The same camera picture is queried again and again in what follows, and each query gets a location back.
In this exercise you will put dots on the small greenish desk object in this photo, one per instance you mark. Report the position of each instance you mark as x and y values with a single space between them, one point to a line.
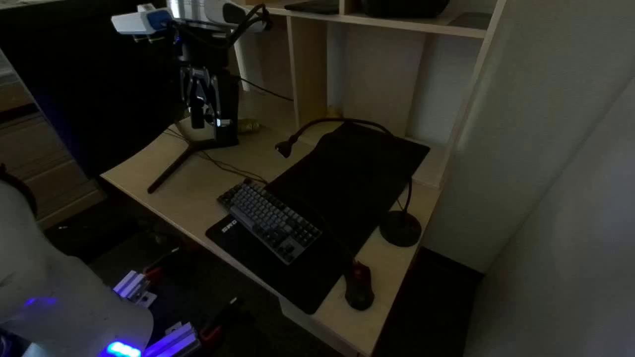
250 123

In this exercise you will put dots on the white connector block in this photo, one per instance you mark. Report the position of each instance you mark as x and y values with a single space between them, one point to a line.
173 339
131 286

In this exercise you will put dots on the red black tool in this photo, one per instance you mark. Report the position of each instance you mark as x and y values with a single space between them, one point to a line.
218 321
161 262

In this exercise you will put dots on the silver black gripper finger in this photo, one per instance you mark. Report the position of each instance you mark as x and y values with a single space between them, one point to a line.
195 109
211 101

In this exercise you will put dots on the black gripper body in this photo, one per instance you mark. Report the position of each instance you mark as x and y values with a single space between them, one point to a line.
201 63

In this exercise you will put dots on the black red computer mouse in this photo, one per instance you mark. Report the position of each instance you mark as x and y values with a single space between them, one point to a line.
359 288

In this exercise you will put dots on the wooden drawer cabinet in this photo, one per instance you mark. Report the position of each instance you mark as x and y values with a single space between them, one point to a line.
40 165

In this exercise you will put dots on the light wooden shelf unit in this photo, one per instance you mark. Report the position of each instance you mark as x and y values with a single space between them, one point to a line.
383 71

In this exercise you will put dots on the dark under-desk cabinet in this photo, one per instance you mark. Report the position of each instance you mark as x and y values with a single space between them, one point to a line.
429 303

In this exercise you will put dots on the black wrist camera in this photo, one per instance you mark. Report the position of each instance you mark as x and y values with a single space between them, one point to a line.
205 32

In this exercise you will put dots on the large black desk mat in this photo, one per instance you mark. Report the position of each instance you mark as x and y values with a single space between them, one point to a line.
357 171

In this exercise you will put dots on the black monitor stand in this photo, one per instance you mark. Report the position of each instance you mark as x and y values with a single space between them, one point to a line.
228 111

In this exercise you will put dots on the grey black keyboard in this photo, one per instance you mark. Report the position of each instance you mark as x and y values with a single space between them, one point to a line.
270 220

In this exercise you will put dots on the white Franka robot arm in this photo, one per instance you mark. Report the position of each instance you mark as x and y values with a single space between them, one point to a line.
60 297

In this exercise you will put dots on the black gooseneck desk microphone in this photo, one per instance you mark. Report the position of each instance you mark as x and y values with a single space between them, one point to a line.
399 228

